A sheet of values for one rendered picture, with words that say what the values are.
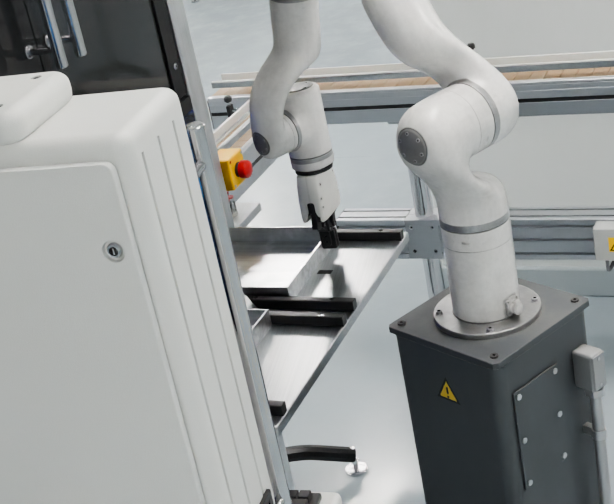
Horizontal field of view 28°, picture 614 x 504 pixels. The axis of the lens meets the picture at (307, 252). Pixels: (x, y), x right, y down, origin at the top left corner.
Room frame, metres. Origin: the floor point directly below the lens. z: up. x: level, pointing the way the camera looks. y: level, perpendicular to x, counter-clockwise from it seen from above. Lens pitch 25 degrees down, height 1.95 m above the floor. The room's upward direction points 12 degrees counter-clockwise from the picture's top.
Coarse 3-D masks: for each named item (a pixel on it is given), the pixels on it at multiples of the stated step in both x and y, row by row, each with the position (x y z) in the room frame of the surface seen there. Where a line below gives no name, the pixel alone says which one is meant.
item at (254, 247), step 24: (240, 240) 2.42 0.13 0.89; (264, 240) 2.40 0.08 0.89; (288, 240) 2.38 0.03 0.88; (312, 240) 2.35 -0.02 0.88; (240, 264) 2.31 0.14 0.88; (264, 264) 2.29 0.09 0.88; (288, 264) 2.27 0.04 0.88; (312, 264) 2.21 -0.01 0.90; (264, 288) 2.12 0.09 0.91; (288, 288) 2.10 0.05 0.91
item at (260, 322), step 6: (252, 312) 2.04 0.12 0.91; (258, 312) 2.03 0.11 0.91; (264, 312) 2.02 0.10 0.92; (252, 318) 2.04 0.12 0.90; (258, 318) 2.03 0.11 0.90; (264, 318) 2.01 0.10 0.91; (270, 318) 2.03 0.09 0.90; (252, 324) 2.04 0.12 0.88; (258, 324) 1.98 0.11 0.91; (264, 324) 2.00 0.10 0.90; (270, 324) 2.02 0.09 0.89; (252, 330) 1.96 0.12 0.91; (258, 330) 1.98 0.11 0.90; (264, 330) 2.00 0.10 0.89; (258, 336) 1.97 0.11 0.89; (258, 342) 1.97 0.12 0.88
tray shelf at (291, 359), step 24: (408, 240) 2.31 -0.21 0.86; (336, 264) 2.23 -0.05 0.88; (360, 264) 2.21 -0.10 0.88; (384, 264) 2.18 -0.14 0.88; (312, 288) 2.14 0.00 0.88; (336, 288) 2.12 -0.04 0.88; (360, 288) 2.10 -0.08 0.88; (336, 312) 2.03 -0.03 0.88; (360, 312) 2.04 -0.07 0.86; (264, 336) 1.99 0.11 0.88; (288, 336) 1.98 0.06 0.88; (312, 336) 1.96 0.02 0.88; (336, 336) 1.94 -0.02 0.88; (264, 360) 1.91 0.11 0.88; (288, 360) 1.89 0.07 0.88; (312, 360) 1.87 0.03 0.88; (288, 384) 1.81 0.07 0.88; (312, 384) 1.82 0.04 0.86; (288, 408) 1.74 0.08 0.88
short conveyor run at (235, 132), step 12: (228, 96) 3.07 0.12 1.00; (228, 108) 3.06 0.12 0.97; (240, 108) 3.05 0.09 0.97; (228, 120) 2.97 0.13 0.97; (240, 120) 3.07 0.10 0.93; (216, 132) 2.91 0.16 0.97; (228, 132) 2.99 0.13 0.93; (240, 132) 2.88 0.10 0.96; (216, 144) 2.92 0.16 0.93; (228, 144) 2.82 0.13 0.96; (240, 144) 2.89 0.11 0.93; (252, 144) 2.87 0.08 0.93; (252, 156) 2.86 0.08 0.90; (264, 168) 2.90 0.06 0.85; (252, 180) 2.84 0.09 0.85; (240, 192) 2.77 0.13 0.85
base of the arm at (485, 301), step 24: (456, 240) 1.91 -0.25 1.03; (480, 240) 1.89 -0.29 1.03; (504, 240) 1.91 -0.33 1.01; (456, 264) 1.91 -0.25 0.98; (480, 264) 1.89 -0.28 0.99; (504, 264) 1.90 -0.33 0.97; (456, 288) 1.92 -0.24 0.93; (480, 288) 1.89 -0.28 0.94; (504, 288) 1.90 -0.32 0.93; (528, 288) 1.99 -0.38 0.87; (456, 312) 1.93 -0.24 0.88; (480, 312) 1.90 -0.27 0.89; (504, 312) 1.89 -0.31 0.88; (528, 312) 1.90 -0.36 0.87; (456, 336) 1.89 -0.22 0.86; (480, 336) 1.86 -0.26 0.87
